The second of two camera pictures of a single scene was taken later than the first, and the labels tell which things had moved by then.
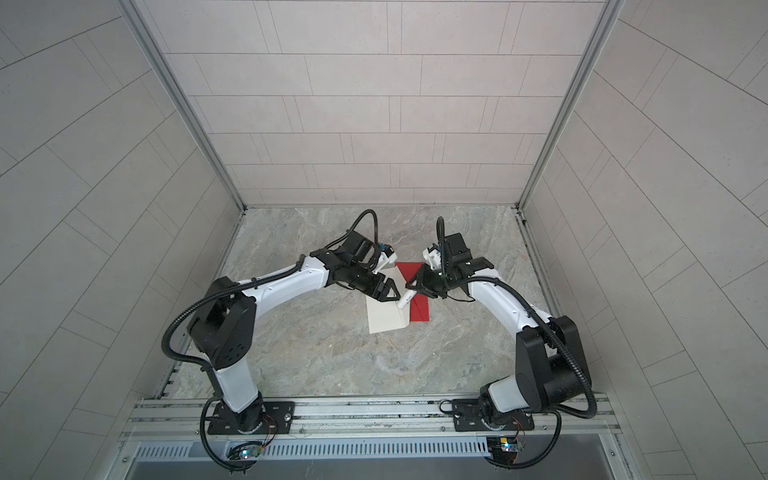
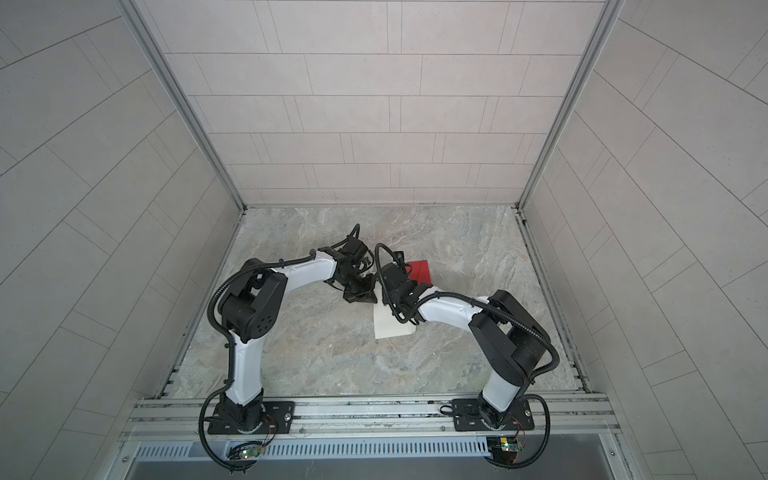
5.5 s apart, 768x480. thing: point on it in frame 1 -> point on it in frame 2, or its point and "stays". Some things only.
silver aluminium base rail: x=369 y=437 stays
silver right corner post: x=607 y=17 stays
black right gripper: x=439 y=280 -> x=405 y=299
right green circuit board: x=503 y=449 stays
